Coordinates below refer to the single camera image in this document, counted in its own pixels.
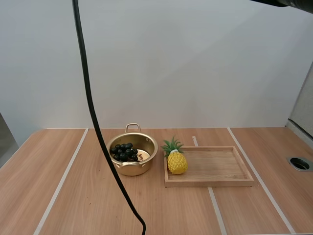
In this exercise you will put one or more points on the yellow toy pineapple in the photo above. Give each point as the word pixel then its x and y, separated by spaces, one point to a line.
pixel 177 163

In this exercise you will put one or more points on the bunch of dark toy grapes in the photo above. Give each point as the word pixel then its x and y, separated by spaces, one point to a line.
pixel 123 151

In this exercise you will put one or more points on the shallow wooden tray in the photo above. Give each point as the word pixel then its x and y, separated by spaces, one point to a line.
pixel 215 167

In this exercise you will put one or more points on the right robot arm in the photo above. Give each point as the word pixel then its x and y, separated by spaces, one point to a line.
pixel 293 3

